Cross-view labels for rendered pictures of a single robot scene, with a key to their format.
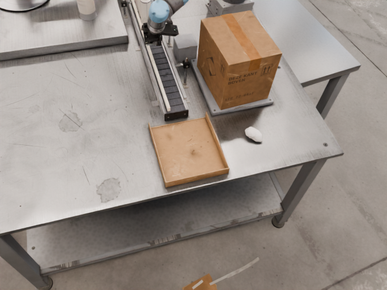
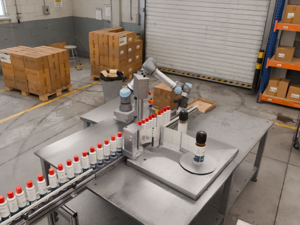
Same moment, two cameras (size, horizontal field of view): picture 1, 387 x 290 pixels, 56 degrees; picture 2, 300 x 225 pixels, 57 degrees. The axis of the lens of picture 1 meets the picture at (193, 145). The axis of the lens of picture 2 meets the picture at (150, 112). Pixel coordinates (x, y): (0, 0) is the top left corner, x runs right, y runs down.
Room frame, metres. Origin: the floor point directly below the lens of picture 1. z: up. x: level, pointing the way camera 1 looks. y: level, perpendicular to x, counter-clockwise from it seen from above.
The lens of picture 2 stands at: (3.09, 2.43, 2.25)
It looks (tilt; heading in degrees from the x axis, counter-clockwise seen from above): 25 degrees down; 239
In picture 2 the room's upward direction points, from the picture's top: 2 degrees clockwise
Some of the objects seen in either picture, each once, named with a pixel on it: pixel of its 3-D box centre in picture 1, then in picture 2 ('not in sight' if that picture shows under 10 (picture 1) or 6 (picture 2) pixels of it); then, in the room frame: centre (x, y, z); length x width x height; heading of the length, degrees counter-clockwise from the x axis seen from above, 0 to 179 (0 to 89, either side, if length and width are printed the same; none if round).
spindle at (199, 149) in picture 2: not in sight; (200, 147); (1.74, 1.01, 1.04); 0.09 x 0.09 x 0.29
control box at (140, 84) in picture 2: not in sight; (140, 85); (1.92, 0.35, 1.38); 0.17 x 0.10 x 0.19; 76
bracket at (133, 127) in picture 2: not in sight; (133, 127); (2.15, 0.63, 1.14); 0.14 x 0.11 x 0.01; 21
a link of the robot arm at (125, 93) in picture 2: not in sight; (125, 95); (1.85, -0.14, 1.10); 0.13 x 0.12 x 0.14; 50
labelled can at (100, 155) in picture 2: not in sight; (100, 154); (2.46, 0.65, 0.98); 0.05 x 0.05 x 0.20
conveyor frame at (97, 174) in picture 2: (138, 5); (153, 134); (1.79, 0.39, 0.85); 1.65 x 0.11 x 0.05; 21
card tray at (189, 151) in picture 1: (187, 147); (201, 104); (0.86, 0.02, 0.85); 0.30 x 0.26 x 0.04; 21
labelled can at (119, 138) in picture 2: not in sight; (119, 143); (2.25, 0.56, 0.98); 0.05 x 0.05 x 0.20
